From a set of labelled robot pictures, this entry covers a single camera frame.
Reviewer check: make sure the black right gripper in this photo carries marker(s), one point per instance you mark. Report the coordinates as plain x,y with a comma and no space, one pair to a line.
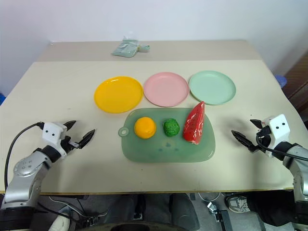
261,140

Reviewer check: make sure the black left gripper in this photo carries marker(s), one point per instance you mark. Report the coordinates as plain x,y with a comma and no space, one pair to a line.
68,142

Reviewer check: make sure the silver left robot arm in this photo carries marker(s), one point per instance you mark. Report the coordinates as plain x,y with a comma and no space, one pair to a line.
26,170

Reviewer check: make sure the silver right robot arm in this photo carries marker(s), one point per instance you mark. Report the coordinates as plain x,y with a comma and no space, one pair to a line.
297,166

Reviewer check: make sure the yellow plate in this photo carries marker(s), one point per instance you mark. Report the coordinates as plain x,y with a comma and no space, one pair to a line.
118,94

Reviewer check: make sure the green plate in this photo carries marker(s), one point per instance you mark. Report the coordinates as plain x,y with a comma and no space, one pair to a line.
212,87

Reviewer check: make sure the orange fruit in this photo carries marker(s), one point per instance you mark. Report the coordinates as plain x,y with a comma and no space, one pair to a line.
145,127

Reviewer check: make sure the green toy vegetable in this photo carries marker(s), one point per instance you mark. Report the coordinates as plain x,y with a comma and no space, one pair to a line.
171,127

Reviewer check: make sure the pink plate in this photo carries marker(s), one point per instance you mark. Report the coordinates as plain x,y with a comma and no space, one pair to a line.
166,89

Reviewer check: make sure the brown wooden cabinet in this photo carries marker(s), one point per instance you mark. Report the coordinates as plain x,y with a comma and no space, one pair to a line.
297,81

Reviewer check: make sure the grey sneaker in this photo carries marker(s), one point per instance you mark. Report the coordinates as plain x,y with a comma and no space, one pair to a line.
237,204

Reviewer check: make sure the translucent green cutting board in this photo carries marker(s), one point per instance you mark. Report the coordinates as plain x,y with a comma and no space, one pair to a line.
168,149

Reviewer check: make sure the blue object at edge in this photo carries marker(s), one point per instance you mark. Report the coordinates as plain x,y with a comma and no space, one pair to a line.
2,97

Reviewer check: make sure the white shoe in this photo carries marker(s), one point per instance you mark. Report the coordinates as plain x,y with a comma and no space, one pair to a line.
63,223

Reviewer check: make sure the crumpled green plastic bag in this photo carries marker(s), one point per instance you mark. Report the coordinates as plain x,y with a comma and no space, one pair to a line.
127,49

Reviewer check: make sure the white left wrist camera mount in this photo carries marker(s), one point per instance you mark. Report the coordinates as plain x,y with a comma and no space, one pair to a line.
53,132

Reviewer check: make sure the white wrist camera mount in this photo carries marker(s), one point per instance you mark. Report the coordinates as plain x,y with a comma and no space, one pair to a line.
53,132
276,128

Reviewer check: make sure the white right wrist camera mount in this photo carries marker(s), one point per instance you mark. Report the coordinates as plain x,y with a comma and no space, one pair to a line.
276,128

